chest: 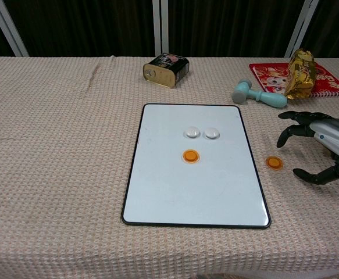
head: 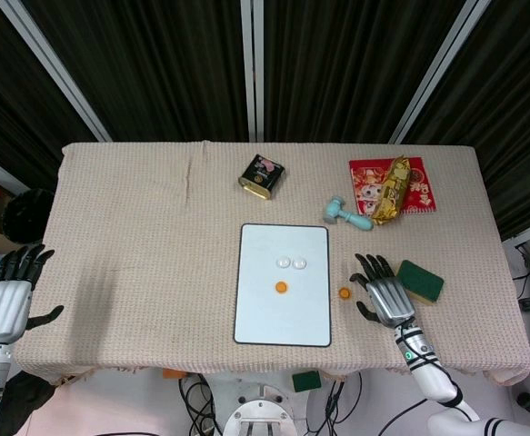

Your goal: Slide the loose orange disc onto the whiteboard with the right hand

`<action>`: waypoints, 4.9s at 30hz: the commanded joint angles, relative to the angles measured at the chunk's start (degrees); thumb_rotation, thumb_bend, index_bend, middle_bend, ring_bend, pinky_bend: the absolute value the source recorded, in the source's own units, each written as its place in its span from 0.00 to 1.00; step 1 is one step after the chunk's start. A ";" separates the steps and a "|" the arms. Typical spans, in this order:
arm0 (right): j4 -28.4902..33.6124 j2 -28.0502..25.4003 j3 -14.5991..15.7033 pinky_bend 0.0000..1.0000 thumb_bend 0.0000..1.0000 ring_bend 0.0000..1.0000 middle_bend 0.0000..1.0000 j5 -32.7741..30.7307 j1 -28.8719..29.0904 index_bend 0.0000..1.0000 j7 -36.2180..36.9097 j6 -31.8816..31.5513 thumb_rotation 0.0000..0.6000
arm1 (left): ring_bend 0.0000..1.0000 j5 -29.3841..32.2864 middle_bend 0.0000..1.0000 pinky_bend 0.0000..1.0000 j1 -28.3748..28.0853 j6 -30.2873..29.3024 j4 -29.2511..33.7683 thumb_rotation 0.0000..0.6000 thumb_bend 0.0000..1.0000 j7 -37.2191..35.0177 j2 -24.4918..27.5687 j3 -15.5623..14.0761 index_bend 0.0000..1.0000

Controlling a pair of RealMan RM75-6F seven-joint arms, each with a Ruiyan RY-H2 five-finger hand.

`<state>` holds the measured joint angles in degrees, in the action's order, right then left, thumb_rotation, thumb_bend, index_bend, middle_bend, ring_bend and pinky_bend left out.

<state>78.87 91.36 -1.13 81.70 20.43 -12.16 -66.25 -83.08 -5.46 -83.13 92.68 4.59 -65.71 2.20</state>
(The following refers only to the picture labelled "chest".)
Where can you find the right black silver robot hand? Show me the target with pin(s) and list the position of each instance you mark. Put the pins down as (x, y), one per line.
(335, 135)

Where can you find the orange round magnet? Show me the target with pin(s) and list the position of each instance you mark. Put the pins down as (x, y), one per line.
(191, 156)
(274, 162)

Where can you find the gold foil snack bag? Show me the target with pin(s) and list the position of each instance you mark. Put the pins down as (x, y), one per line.
(300, 74)

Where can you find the teal toy hammer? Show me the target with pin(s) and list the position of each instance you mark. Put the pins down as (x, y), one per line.
(256, 94)

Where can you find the white round magnet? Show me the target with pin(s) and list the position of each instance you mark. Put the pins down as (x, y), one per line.
(192, 132)
(211, 133)

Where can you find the black gold tin can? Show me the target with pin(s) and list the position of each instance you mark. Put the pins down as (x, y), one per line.
(164, 69)

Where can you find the black curtain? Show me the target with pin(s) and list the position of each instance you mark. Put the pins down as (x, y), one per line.
(90, 26)

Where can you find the beige waffle tablecloth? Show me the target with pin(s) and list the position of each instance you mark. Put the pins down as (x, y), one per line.
(58, 174)

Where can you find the white metal frame post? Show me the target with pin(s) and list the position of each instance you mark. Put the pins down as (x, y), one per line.
(160, 26)
(298, 27)
(7, 26)

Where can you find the white magnetic board black frame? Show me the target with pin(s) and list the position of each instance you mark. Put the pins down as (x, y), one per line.
(195, 165)

